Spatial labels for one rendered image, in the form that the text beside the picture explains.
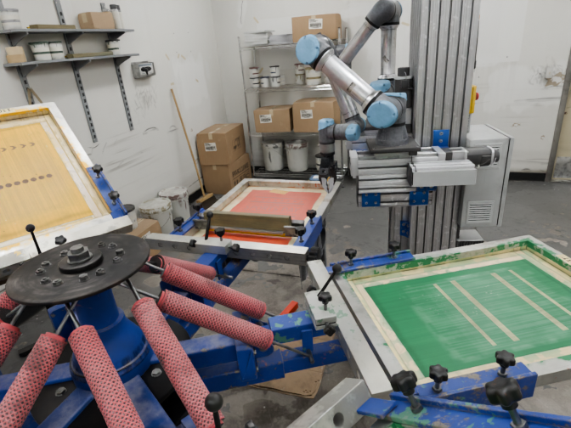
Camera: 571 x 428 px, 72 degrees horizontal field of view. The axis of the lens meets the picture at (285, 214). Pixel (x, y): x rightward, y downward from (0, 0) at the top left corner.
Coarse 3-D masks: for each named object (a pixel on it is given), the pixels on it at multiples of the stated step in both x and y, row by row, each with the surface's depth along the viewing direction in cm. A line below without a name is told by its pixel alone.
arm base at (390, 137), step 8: (384, 128) 179; (392, 128) 177; (400, 128) 177; (376, 136) 184; (384, 136) 180; (392, 136) 177; (400, 136) 177; (408, 136) 182; (384, 144) 180; (392, 144) 178; (400, 144) 178
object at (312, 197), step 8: (288, 192) 217; (296, 192) 216; (304, 192) 215; (312, 192) 214; (312, 200) 203; (304, 208) 195; (296, 216) 188; (304, 216) 187; (248, 240) 169; (256, 240) 168; (264, 240) 168; (272, 240) 167; (280, 240) 167; (288, 240) 166
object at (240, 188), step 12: (252, 180) 230; (264, 180) 228; (276, 180) 226; (288, 180) 225; (300, 180) 223; (228, 192) 215; (240, 192) 222; (336, 192) 206; (216, 204) 201; (228, 204) 209; (324, 204) 189; (324, 216) 182; (192, 228) 178
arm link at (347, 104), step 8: (336, 56) 180; (328, 80) 185; (336, 88) 183; (336, 96) 185; (344, 96) 183; (344, 104) 184; (352, 104) 184; (344, 112) 186; (352, 112) 185; (352, 120) 185; (360, 120) 187; (360, 128) 185
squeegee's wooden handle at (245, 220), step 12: (204, 216) 176; (216, 216) 174; (228, 216) 172; (240, 216) 169; (252, 216) 167; (264, 216) 166; (276, 216) 165; (288, 216) 164; (252, 228) 170; (264, 228) 168; (276, 228) 166
